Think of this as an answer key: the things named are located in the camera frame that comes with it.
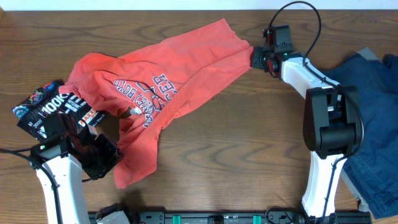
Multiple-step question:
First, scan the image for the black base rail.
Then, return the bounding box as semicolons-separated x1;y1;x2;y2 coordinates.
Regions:
88;203;373;224

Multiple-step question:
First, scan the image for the red printed t-shirt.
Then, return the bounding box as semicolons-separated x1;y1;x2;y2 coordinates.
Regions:
59;19;253;189

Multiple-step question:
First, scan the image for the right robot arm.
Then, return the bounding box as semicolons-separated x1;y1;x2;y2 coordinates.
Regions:
251;47;364;222

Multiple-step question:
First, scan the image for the left black cable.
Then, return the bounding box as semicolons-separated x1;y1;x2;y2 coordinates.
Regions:
0;147;94;224

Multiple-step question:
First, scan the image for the black printed folded shirt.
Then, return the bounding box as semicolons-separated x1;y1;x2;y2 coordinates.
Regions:
12;80;105;141

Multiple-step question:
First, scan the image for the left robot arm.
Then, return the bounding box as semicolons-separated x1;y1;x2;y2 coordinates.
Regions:
30;133;121;223

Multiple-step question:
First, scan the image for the right black cable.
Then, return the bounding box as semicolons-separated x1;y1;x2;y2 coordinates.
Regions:
267;1;365;223

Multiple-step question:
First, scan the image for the navy blue garment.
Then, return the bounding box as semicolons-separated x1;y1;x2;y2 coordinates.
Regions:
325;53;397;219

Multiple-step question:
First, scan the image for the black cable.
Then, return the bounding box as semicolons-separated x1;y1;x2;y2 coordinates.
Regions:
0;147;94;224
267;1;365;223

